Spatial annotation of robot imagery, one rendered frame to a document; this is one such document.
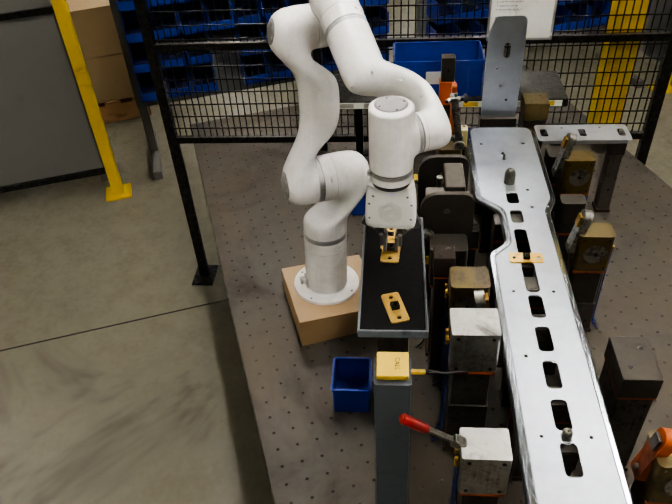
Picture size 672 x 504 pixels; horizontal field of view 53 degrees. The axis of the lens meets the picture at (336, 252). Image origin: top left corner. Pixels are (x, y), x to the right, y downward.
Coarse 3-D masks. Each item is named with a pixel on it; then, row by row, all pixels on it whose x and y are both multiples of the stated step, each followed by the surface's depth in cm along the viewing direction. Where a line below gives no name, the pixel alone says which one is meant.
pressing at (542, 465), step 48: (528, 144) 211; (480, 192) 193; (528, 192) 192; (528, 240) 176; (528, 336) 150; (576, 336) 149; (528, 384) 140; (576, 384) 139; (528, 432) 131; (576, 432) 131; (528, 480) 123; (576, 480) 123; (624, 480) 123
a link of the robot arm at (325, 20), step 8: (312, 0) 137; (320, 0) 134; (328, 0) 133; (336, 0) 132; (344, 0) 132; (352, 0) 133; (312, 8) 139; (320, 8) 134; (328, 8) 133; (336, 8) 132; (344, 8) 131; (352, 8) 132; (360, 8) 134; (320, 16) 135; (328, 16) 132; (336, 16) 131; (320, 24) 136; (328, 24) 132
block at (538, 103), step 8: (528, 96) 223; (536, 96) 222; (544, 96) 222; (520, 104) 227; (528, 104) 219; (536, 104) 219; (544, 104) 219; (520, 112) 228; (528, 112) 221; (536, 112) 221; (544, 112) 220; (520, 120) 229; (528, 120) 223; (536, 120) 223; (544, 120) 222; (536, 136) 227
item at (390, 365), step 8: (384, 352) 128; (392, 352) 128; (400, 352) 128; (384, 360) 126; (392, 360) 126; (400, 360) 126; (408, 360) 126; (376, 368) 125; (384, 368) 125; (392, 368) 125; (400, 368) 125; (408, 368) 125; (376, 376) 124; (384, 376) 124; (392, 376) 123; (400, 376) 123; (408, 376) 123
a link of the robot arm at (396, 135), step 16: (384, 96) 123; (400, 96) 123; (368, 112) 121; (384, 112) 118; (400, 112) 118; (384, 128) 119; (400, 128) 119; (416, 128) 122; (384, 144) 121; (400, 144) 121; (416, 144) 123; (384, 160) 124; (400, 160) 123; (384, 176) 126; (400, 176) 126
